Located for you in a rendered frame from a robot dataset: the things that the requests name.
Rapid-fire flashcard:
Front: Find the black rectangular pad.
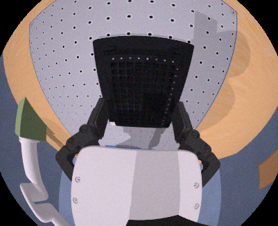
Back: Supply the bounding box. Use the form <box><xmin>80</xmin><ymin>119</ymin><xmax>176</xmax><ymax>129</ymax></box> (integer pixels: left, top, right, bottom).
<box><xmin>93</xmin><ymin>35</ymin><xmax>194</xmax><ymax>128</ymax></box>

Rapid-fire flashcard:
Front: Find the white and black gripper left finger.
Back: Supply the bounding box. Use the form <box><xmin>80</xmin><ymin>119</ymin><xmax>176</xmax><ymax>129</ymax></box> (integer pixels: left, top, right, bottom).
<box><xmin>55</xmin><ymin>98</ymin><xmax>110</xmax><ymax>181</ymax></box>

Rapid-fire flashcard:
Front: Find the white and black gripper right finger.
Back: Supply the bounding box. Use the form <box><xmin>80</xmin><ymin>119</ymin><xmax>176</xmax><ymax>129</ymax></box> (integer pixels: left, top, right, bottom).
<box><xmin>171</xmin><ymin>101</ymin><xmax>220</xmax><ymax>188</ymax></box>

